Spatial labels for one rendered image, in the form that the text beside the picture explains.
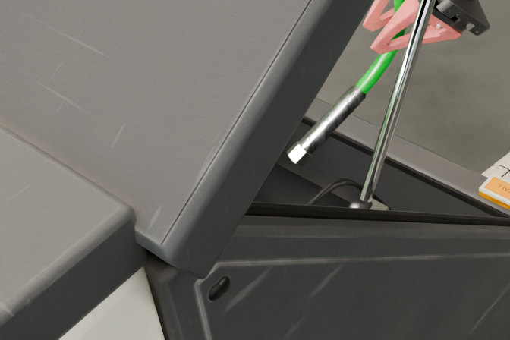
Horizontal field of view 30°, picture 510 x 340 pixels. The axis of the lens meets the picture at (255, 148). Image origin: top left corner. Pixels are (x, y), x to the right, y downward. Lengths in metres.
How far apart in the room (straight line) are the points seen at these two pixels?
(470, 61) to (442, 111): 0.23
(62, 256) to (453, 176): 0.83
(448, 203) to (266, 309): 0.69
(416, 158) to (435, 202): 0.06
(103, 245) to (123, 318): 0.04
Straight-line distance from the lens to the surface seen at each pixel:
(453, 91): 2.74
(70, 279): 0.36
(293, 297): 0.50
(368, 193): 0.60
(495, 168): 2.12
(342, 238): 0.52
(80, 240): 0.36
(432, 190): 1.16
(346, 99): 0.92
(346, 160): 1.23
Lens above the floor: 1.76
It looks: 43 degrees down
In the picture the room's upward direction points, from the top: 8 degrees counter-clockwise
